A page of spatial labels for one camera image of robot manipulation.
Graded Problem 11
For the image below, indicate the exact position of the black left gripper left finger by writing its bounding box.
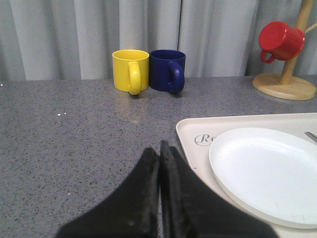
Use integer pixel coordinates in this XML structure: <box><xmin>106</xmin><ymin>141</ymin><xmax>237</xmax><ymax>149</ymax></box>
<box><xmin>56</xmin><ymin>148</ymin><xmax>159</xmax><ymax>238</ymax></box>

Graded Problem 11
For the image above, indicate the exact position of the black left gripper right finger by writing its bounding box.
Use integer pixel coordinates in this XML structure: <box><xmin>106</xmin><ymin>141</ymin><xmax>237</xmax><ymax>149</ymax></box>
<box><xmin>159</xmin><ymin>140</ymin><xmax>278</xmax><ymax>238</ymax></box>

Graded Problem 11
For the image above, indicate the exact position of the white round plate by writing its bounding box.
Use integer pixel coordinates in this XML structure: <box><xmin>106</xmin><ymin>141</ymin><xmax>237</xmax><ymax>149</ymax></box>
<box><xmin>209</xmin><ymin>128</ymin><xmax>317</xmax><ymax>229</ymax></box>

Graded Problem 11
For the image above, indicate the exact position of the silver metal fork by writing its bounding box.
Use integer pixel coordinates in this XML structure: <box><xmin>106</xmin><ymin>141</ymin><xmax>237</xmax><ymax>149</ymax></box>
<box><xmin>305</xmin><ymin>131</ymin><xmax>317</xmax><ymax>143</ymax></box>

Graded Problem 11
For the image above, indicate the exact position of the cream rabbit serving tray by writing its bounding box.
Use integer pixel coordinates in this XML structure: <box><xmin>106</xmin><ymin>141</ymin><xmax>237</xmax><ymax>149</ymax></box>
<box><xmin>175</xmin><ymin>112</ymin><xmax>317</xmax><ymax>238</ymax></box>

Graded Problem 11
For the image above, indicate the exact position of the dark blue mug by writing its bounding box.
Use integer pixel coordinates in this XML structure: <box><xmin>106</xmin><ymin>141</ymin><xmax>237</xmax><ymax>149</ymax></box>
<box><xmin>149</xmin><ymin>50</ymin><xmax>186</xmax><ymax>94</ymax></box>

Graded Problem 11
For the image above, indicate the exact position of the yellow mug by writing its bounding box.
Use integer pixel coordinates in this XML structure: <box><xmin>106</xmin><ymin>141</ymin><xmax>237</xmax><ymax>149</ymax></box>
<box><xmin>112</xmin><ymin>49</ymin><xmax>150</xmax><ymax>96</ymax></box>

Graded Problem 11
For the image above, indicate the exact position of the wooden mug tree stand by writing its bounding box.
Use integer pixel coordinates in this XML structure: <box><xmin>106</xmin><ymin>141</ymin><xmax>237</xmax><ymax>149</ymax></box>
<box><xmin>252</xmin><ymin>0</ymin><xmax>317</xmax><ymax>100</ymax></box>

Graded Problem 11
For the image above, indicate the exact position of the red mug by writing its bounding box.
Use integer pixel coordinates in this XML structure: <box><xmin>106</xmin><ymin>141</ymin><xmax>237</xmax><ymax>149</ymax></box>
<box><xmin>259</xmin><ymin>21</ymin><xmax>305</xmax><ymax>63</ymax></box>

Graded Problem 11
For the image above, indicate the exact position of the grey curtain backdrop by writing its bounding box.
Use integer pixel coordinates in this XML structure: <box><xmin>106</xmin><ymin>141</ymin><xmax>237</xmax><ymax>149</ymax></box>
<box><xmin>0</xmin><ymin>0</ymin><xmax>317</xmax><ymax>81</ymax></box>

